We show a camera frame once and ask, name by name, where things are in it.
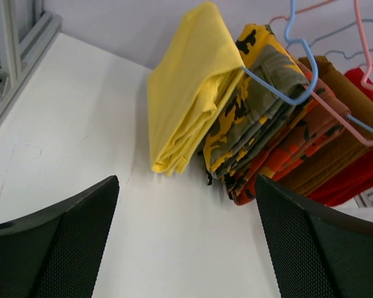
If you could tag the blue hanger of brown trousers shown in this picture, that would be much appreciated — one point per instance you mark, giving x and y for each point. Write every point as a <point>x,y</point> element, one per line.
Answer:
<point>346,57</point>

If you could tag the red trousers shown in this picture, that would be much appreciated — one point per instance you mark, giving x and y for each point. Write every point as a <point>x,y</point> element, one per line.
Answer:
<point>352,180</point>

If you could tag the blue hanger of orange camouflage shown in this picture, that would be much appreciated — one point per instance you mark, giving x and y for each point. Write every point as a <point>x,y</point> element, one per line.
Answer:
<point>368,20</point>

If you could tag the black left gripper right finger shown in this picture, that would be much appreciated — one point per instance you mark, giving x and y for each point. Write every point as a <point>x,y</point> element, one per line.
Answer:
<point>316,251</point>

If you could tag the orange brown camouflage trousers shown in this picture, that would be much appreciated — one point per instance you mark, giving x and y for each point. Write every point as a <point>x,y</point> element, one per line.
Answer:
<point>309,128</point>

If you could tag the yellow grey camouflage trousers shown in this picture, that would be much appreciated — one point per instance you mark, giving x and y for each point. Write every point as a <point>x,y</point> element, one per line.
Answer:
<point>253,113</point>

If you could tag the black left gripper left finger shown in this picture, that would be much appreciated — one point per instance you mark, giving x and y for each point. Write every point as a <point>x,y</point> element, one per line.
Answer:
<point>57,251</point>

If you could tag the pink hanger of red trousers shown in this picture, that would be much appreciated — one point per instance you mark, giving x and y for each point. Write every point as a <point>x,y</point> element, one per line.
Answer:
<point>365,47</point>

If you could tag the aluminium frame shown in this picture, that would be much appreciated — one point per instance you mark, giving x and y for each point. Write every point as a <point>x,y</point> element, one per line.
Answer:
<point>27,30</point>

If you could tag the white plastic basket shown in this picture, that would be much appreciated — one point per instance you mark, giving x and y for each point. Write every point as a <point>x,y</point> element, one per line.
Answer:
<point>364,201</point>

